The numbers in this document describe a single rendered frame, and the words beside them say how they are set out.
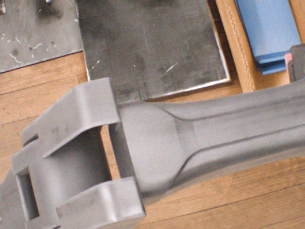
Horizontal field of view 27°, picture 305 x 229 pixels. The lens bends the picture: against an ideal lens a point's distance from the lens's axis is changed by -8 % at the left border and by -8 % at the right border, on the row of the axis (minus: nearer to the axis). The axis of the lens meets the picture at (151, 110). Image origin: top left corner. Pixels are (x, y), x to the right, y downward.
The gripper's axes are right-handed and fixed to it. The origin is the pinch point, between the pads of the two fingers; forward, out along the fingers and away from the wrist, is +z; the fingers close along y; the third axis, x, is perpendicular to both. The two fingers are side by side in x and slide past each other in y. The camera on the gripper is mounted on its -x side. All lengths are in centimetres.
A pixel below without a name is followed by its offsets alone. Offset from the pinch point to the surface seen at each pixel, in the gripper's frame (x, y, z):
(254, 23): 2.0, 3.1, 12.8
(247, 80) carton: 6.1, -1.3, 3.7
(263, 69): 3.0, -1.9, 7.9
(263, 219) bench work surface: 7.0, -18.2, 0.0
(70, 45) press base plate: 26.0, 4.5, 15.8
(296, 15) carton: -4.5, 3.0, 13.6
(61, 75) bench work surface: 27.8, 1.3, 13.7
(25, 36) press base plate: 32.0, 7.0, 17.6
